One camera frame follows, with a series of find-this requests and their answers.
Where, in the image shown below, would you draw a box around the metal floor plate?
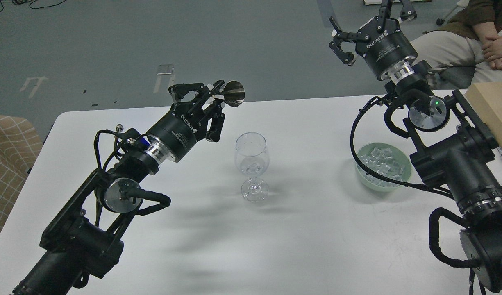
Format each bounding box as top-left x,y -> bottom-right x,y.
157,64 -> 174,75

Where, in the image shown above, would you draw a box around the person's clasped hands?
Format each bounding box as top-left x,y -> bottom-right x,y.
482,35 -> 502,71

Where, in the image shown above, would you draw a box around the steel cocktail jigger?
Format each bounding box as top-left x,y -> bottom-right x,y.
210,80 -> 245,107

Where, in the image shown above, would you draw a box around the green bowl of ice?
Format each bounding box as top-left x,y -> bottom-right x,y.
356,143 -> 413,193

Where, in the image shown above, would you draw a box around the office chair with wheels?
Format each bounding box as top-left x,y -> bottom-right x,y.
436,0 -> 469,26

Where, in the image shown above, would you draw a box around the clear wine glass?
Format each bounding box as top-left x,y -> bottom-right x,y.
234,132 -> 270,203

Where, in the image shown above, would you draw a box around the seated person in beige trousers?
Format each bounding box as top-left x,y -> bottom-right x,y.
411,0 -> 502,83

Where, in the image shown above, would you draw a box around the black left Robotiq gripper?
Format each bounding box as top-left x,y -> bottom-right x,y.
146,82 -> 225,163

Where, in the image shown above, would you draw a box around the beige checkered cloth chair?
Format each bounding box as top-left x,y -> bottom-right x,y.
0,115 -> 43,233

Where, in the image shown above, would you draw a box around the black cable on floor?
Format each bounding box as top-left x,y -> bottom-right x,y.
0,0 -> 67,18

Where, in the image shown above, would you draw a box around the light wooden block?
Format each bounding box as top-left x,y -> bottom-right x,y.
465,82 -> 502,148

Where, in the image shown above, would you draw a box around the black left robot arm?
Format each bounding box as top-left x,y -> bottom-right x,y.
12,80 -> 245,295

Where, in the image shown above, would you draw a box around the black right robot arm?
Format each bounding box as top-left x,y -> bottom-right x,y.
329,0 -> 502,294

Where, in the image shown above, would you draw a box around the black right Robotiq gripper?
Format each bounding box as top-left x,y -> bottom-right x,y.
329,0 -> 418,82

